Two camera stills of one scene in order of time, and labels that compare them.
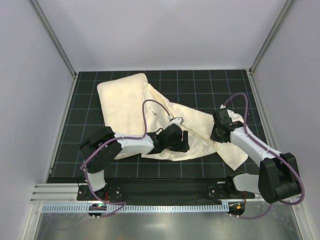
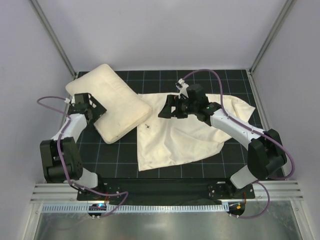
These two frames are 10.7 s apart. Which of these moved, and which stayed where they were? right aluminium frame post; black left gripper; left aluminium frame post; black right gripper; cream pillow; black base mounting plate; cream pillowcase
Moved: black right gripper; cream pillowcase; cream pillow; black left gripper
Stayed: left aluminium frame post; right aluminium frame post; black base mounting plate
